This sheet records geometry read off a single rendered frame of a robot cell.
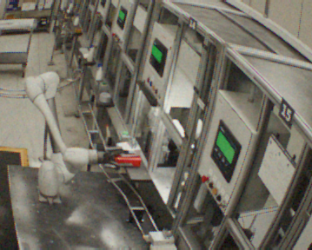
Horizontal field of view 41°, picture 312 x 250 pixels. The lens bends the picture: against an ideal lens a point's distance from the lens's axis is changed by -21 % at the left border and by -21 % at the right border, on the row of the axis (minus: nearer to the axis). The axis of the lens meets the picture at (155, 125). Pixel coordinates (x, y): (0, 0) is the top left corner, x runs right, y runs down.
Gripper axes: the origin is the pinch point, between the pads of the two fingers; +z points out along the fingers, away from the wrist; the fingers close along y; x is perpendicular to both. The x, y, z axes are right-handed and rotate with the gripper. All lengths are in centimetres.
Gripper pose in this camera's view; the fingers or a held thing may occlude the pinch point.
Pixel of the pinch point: (129, 158)
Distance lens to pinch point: 305.4
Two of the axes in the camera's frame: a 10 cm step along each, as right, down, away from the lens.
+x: -2.8, -4.7, 8.3
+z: 9.4, 0.3, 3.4
